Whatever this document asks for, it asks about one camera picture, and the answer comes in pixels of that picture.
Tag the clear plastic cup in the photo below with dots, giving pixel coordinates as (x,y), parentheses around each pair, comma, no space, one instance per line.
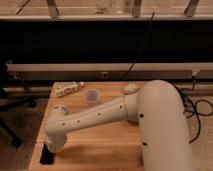
(92,96)

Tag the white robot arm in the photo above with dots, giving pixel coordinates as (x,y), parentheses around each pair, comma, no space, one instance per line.
(163,128)

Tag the white baseboard rail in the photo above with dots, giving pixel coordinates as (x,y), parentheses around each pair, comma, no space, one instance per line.
(113,71)

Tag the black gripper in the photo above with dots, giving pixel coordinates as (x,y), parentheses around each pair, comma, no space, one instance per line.
(47,158)

